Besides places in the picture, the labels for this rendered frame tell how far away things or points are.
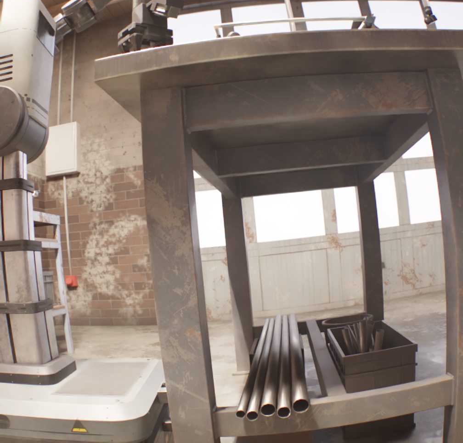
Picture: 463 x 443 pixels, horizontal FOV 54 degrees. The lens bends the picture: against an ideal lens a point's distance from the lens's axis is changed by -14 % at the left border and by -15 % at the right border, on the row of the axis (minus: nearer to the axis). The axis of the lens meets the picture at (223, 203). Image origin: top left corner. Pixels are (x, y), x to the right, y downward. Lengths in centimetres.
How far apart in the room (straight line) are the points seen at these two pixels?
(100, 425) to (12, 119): 66
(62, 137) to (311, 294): 249
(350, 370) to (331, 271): 297
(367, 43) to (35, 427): 92
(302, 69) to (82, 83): 385
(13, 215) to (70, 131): 336
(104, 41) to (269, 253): 243
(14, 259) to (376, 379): 90
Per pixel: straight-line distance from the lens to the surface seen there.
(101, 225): 434
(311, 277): 416
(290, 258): 415
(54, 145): 450
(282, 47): 87
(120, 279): 429
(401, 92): 99
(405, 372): 127
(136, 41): 100
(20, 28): 119
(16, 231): 112
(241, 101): 96
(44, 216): 278
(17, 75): 115
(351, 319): 203
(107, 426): 89
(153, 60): 89
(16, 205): 113
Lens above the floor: 51
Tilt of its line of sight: 6 degrees up
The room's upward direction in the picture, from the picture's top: 5 degrees counter-clockwise
